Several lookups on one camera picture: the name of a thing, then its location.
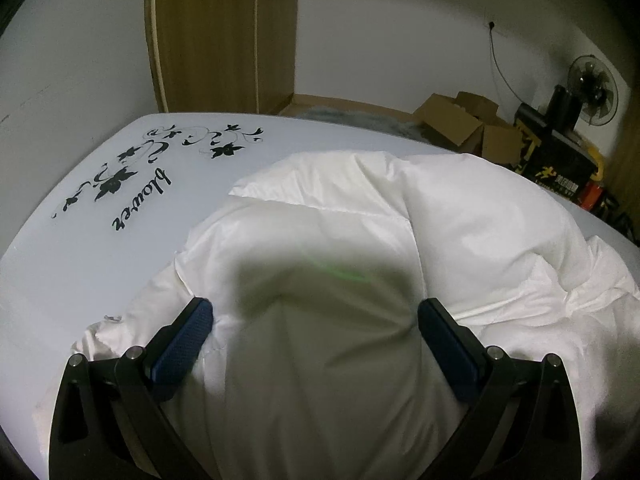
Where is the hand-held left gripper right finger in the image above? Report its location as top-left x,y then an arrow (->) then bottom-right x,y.
417,297 -> 586,480

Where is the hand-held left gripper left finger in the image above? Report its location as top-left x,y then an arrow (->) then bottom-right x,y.
49,296 -> 216,480

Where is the white puffer jacket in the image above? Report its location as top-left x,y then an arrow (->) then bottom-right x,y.
70,150 -> 640,480

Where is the orange box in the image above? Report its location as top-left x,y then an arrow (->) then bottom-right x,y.
580,180 -> 608,211

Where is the open cardboard box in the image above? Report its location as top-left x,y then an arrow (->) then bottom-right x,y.
412,92 -> 486,153
481,122 -> 523,167

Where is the black box with yellow print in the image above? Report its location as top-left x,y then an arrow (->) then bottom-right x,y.
512,102 -> 603,206

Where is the small cardboard box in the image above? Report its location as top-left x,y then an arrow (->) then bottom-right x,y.
455,91 -> 501,121

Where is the grey fluffy rug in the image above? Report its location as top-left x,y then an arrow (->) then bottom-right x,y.
300,105 -> 426,136

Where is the black cylinder speaker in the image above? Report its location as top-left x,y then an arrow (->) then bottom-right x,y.
547,85 -> 583,128

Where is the black electric fan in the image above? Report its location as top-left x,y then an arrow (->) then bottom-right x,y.
566,54 -> 620,128

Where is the wooden door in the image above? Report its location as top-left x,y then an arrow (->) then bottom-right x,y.
144,0 -> 301,115

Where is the black power cable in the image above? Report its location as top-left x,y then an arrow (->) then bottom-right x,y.
487,22 -> 526,106

